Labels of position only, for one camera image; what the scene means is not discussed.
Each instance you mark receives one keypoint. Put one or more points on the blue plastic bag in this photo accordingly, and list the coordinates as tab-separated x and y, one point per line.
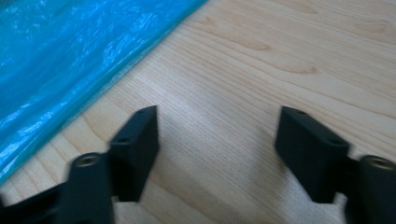
53	56

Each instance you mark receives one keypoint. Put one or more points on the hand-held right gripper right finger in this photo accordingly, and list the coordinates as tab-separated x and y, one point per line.
311	155

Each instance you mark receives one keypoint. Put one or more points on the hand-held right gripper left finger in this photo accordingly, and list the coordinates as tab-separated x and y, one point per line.
137	155

